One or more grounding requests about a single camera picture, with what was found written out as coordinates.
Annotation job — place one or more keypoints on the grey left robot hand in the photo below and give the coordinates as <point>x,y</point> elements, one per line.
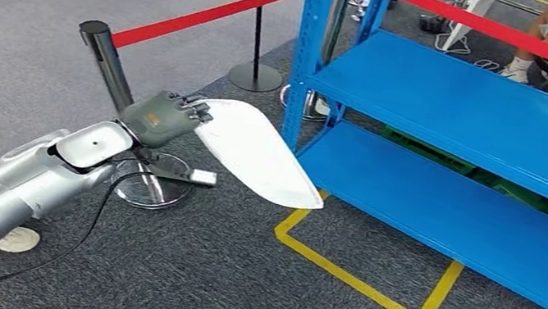
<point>164,119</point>

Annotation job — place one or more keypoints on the white curved plastic shell part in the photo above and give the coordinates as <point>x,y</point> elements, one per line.
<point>257,156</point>

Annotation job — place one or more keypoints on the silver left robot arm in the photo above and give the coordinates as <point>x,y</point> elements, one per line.
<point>27,185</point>

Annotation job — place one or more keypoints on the blue metal shelf rack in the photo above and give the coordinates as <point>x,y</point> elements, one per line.
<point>305,43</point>

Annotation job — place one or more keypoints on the red barrier belt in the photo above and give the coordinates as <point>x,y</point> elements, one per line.
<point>208,15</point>
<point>492,27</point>

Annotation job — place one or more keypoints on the green plastic crate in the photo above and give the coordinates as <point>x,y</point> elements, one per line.
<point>428,153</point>
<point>531,199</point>

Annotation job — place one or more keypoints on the black floor device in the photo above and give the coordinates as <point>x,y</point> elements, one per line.
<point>432,24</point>

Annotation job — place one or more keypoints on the white desk panel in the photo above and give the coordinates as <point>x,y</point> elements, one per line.
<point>472,14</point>

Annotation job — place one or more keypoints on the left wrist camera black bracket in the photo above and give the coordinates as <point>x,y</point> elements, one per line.
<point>203,177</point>

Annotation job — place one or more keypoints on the thin black post round base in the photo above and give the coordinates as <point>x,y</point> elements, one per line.
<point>256,78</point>

